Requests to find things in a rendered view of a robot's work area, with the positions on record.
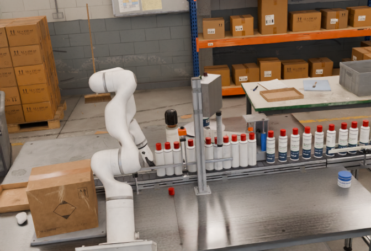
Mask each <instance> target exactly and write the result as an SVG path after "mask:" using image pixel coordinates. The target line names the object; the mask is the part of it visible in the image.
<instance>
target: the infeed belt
mask: <svg viewBox="0 0 371 251"><path fill-rule="evenodd" d="M325 159H326V158H325V157H324V156H323V155H322V158H315V157H314V154H311V159H309V160H305V159H302V155H301V156H299V160H298V161H291V160H290V157H287V161H286V162H285V163H281V162H279V161H278V158H275V163H274V164H268V163H267V162H266V160H262V161H256V165H255V166H249V165H248V167H244V168H243V167H240V166H239V167H238V168H232V167H231V168H230V169H222V170H219V171H218V170H215V169H214V170H212V171H207V170H206V174H207V173H216V172H225V171H231V170H240V169H250V168H259V167H268V166H273V165H282V164H292V163H301V162H310V161H319V160H325ZM189 175H197V171H196V172H195V173H190V172H188V176H189ZM174 177H182V175H175V174H174V175H173V176H167V175H165V176H164V177H158V176H157V172H156V173H155V172H154V173H145V174H138V178H137V181H147V180H156V179H165V178H174ZM114 179H115V180H117V181H119V182H127V183H132V182H135V178H133V176H132V175H130V176H129V175H126V176H120V177H114ZM94 183H95V186H104V185H103V184H102V182H101V181H100V180H99V179H94Z"/></svg>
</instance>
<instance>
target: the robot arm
mask: <svg viewBox="0 0 371 251"><path fill-rule="evenodd" d="M88 83H89V87H90V89H91V90H92V91H94V92H96V93H109V92H115V94H116V96H115V97H114V98H113V99H112V100H111V101H110V102H109V103H108V104H107V106H106V107H105V125H106V129H107V131H108V133H109V134H110V135H111V136H112V137H113V138H115V139H117V140H118V142H119V144H120V145H121V148H116V149H106V150H102V151H98V152H96V153H95V154H94V155H93V156H92V158H91V169H92V171H93V173H94V174H95V175H96V176H97V177H98V179H99V180H100V181H101V182H102V184H103V185H104V188H105V198H106V217H107V243H100V244H99V245H101V244H110V243H121V242H135V241H144V240H135V239H136V238H138V239H139V232H138V233H136V232H135V225H134V203H133V190H132V187H131V186H130V185H129V184H126V183H122V182H119V181H117V180H115V179H114V177H113V176H114V175H121V174H131V173H135V172H137V171H139V170H140V169H141V167H142V162H143V160H144V162H145V163H148V165H149V167H153V166H155V164H154V162H153V154H152V152H151V150H150V149H149V147H148V145H147V139H146V138H145V136H144V134H143V132H142V131H141V129H140V127H139V124H138V123H137V121H136V119H133V117H134V115H135V113H136V105H135V100H134V95H133V93H134V91H135V89H136V86H137V79H136V76H135V74H134V73H133V72H131V71H129V70H124V69H122V68H120V67H117V68H112V69H109V70H104V71H99V72H96V73H94V74H93V75H92V76H91V77H90V79H89V82H88ZM142 159H143V160H142Z"/></svg>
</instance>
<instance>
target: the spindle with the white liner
mask: <svg viewBox="0 0 371 251"><path fill-rule="evenodd" d="M165 123H166V124H167V126H166V137H167V142H170V145H171V149H173V148H174V145H173V143H174V142H175V141H178V142H179V136H178V128H179V126H178V125H177V123H178V117H177V112H176V110H175V109H168V110H166V111H165Z"/></svg>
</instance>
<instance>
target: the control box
mask: <svg viewBox="0 0 371 251"><path fill-rule="evenodd" d="M201 93H202V114H203V117H205V118H210V117H211V116H213V115H214V114H215V113H216V112H217V111H218V110H220V109H221V108H222V87H221V75H219V74H208V76H207V77H203V76H202V80H201Z"/></svg>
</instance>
